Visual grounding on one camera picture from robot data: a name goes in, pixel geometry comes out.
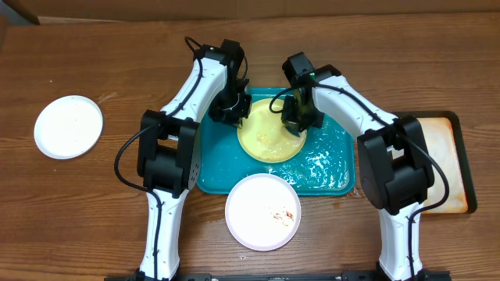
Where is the green yellow sponge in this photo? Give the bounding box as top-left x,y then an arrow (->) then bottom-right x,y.
284,124 -> 301,137

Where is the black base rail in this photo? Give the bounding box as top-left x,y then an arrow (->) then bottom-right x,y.
103,269 -> 452,281

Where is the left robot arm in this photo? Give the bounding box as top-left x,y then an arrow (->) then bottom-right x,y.
137,37 -> 252,280

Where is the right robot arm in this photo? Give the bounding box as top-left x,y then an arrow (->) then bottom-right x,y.
279,52 -> 434,280

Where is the white plate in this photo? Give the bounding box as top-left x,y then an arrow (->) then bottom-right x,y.
34,95 -> 104,160
225,173 -> 302,251

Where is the white plate bottom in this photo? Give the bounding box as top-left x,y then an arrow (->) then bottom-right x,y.
225,173 -> 302,251

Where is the teal plastic tray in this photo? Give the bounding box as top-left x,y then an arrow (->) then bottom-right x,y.
197,88 -> 355,196

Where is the yellow plate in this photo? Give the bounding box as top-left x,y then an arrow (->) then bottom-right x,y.
237,98 -> 307,163

